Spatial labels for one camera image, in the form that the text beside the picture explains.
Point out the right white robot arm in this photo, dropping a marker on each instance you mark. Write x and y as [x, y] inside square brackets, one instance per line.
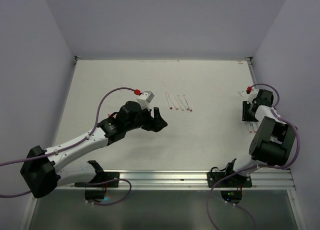
[273, 140]

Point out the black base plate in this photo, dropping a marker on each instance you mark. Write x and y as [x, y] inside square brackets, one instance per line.
[110, 180]
[233, 182]

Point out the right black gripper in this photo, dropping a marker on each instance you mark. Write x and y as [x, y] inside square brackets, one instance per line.
[245, 116]

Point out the aluminium front rail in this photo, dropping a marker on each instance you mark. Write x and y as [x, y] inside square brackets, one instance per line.
[166, 180]

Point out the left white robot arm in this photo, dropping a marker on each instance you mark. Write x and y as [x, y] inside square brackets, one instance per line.
[45, 169]

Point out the white pen magenta tip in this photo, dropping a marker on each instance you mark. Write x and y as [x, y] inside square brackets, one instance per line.
[189, 107]

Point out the white pen grey tip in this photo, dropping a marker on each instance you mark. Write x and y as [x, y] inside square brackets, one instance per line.
[184, 104]

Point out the white pen blue cap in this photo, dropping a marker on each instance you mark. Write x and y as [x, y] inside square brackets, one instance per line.
[254, 127]

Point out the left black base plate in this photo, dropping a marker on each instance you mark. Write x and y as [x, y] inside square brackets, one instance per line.
[110, 180]

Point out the white pen red tip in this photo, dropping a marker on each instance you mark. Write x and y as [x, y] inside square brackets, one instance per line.
[168, 101]

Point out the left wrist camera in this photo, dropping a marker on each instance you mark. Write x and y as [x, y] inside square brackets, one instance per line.
[144, 99]

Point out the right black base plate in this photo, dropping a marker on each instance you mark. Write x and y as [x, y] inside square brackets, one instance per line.
[233, 182]

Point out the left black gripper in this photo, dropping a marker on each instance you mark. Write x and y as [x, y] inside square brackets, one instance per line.
[155, 123]

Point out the white pen red cap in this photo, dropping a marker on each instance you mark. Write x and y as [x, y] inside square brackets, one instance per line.
[250, 127]

